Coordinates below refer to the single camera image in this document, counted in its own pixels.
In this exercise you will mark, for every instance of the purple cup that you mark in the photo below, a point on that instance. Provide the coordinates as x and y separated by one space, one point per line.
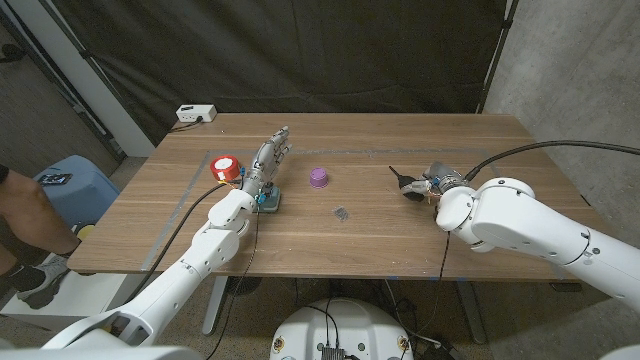
319 178

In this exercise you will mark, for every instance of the black smartphone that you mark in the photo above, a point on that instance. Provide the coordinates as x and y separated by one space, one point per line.
54 179

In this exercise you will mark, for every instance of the black backdrop stand pole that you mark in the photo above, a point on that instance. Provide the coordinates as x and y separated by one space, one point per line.
495 60

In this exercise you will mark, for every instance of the black rubber air blower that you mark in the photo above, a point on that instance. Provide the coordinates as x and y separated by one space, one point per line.
406 180

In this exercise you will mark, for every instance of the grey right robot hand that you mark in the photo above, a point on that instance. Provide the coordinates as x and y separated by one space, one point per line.
442 179

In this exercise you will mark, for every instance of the black backdrop cloth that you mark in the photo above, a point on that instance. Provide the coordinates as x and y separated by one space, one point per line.
300 50

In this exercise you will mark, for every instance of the red tape roll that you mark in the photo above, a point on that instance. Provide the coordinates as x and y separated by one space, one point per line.
225 168

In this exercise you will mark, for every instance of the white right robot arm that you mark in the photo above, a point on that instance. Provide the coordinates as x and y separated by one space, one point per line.
540 230

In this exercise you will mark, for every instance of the person's bare leg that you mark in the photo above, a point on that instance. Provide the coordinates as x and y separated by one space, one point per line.
25 215

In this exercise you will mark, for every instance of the small dark metal clip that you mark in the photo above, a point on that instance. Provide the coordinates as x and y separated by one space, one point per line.
341 213

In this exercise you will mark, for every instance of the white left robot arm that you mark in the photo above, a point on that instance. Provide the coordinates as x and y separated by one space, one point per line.
185 265

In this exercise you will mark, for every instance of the yellow round object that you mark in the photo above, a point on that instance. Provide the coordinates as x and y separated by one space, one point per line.
86 232

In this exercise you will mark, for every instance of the white power strip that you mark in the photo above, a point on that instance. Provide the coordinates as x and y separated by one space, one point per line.
196 113

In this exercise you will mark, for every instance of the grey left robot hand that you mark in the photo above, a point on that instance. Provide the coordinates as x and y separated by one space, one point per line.
265 162

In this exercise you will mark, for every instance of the grey and black sneaker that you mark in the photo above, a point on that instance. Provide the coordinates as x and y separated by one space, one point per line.
42 280

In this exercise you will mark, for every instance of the blue plastic stool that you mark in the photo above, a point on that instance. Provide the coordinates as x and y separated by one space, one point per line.
75 192

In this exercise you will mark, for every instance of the grey table leg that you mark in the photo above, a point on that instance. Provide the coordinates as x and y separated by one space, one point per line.
471 312
214 305

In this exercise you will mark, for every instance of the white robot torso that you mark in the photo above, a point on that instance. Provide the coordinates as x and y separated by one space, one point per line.
342 327

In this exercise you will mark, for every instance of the white floor platform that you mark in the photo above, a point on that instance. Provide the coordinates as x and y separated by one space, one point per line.
85 297

